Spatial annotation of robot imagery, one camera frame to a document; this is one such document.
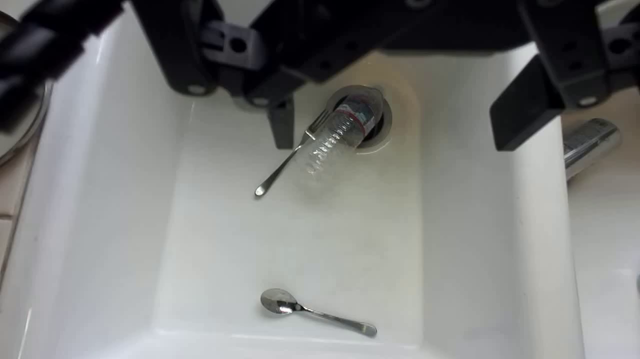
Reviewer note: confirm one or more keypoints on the white double ceramic sink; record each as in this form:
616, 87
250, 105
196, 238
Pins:
141, 238

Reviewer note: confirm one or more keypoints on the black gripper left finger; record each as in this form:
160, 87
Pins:
280, 117

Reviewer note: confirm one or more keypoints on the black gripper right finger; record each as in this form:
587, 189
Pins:
526, 105

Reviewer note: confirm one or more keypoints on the metal spoon near drain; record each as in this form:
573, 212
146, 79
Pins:
264, 187

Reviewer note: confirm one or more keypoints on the chrome sink faucet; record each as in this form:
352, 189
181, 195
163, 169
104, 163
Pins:
587, 145

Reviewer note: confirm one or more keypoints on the metal spoon at front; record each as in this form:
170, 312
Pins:
283, 302

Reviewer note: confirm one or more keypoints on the clear plastic measuring tube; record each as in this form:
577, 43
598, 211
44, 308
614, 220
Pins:
341, 133

